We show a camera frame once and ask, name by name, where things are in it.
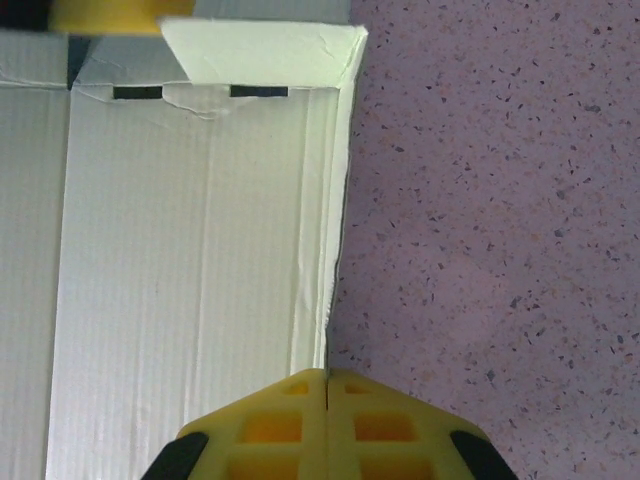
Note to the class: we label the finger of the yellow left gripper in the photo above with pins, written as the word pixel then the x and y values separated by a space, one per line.
pixel 120 15

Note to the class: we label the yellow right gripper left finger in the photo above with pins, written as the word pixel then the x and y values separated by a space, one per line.
pixel 280 430

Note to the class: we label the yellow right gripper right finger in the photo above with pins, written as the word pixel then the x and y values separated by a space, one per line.
pixel 380 430

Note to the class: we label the pale green paper box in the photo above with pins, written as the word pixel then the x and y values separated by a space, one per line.
pixel 150 250

